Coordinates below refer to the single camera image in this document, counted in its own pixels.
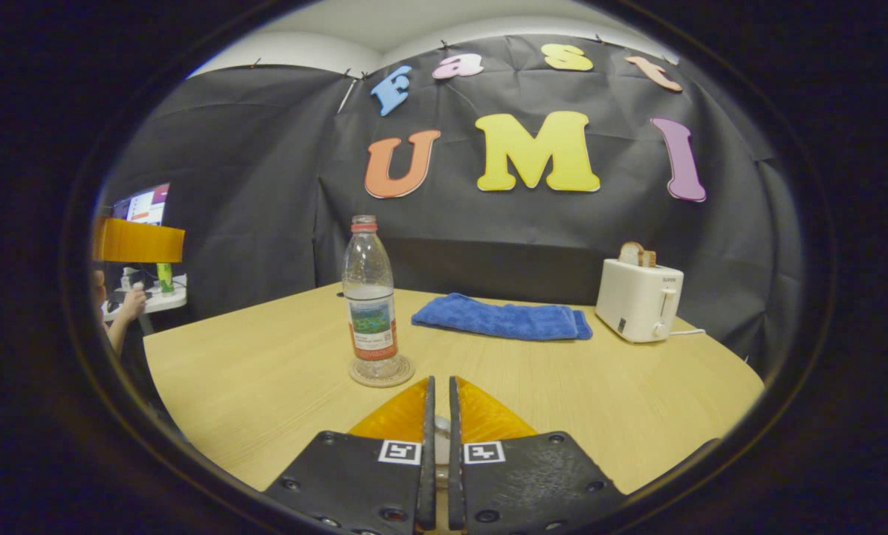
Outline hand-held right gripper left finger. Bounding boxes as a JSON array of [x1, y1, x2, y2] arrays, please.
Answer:
[[262, 375, 437, 535]]

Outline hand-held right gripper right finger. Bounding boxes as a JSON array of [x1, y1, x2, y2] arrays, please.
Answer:
[[447, 375, 629, 535]]

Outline round wooden coaster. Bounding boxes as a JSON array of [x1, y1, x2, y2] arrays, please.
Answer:
[[348, 354, 416, 389]]

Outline clear plastic water bottle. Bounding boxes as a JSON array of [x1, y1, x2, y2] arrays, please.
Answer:
[[341, 215, 400, 381]]

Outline computer monitor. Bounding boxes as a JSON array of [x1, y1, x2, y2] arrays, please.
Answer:
[[111, 182, 171, 227]]

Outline white side table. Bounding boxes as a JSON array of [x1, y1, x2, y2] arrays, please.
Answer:
[[102, 273, 189, 322]]

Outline black backdrop cloth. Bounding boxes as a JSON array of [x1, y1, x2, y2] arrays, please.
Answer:
[[102, 33, 808, 380]]

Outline blue towel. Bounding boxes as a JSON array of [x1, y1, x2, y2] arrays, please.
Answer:
[[411, 292, 594, 342]]

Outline white toaster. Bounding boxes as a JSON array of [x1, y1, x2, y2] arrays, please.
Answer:
[[594, 257, 685, 344]]

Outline bread slice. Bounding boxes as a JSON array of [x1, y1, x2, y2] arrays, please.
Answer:
[[618, 241, 658, 269]]

